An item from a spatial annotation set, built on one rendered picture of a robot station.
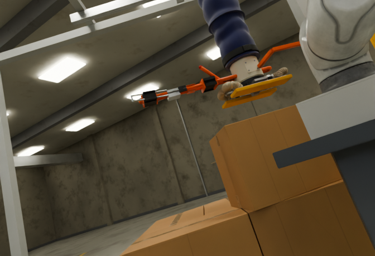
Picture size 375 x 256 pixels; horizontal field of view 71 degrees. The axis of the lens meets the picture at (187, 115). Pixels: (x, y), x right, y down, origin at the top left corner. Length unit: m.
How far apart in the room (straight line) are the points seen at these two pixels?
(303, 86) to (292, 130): 9.46
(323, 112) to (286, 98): 10.04
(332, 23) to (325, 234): 0.94
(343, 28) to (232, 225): 0.90
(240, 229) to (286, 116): 0.57
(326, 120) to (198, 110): 11.01
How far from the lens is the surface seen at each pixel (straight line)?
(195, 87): 1.48
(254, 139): 1.28
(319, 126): 0.76
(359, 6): 0.67
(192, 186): 11.93
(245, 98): 1.61
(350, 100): 0.76
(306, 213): 1.33
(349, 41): 0.73
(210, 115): 11.46
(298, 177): 1.34
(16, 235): 3.95
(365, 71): 0.88
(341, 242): 1.40
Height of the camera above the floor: 0.74
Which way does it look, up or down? 14 degrees up
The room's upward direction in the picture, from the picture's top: 18 degrees counter-clockwise
